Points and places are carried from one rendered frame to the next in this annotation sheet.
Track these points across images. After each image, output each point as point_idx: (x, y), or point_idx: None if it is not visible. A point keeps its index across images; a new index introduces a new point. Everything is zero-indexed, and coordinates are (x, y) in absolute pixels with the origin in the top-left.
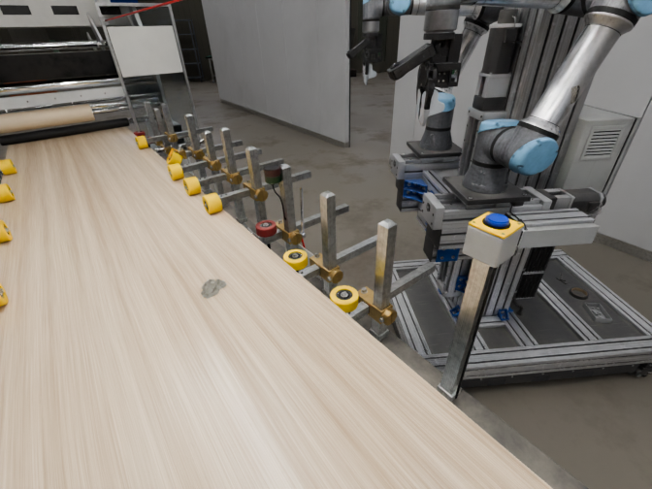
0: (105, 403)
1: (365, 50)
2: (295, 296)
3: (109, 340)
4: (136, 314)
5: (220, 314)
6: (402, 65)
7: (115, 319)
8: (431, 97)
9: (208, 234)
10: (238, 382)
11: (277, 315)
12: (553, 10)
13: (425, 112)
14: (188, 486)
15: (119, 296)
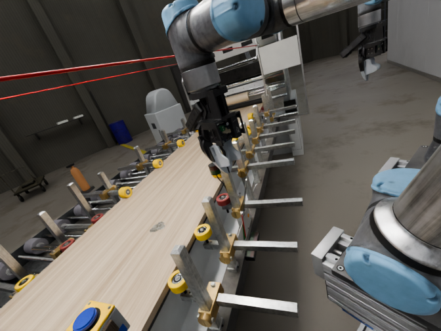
0: (88, 257)
1: (359, 46)
2: (167, 258)
3: (117, 230)
4: (133, 224)
5: (141, 244)
6: (187, 121)
7: (128, 222)
8: (205, 153)
9: (198, 191)
10: (100, 286)
11: (147, 264)
12: None
13: (214, 163)
14: (50, 312)
15: (142, 211)
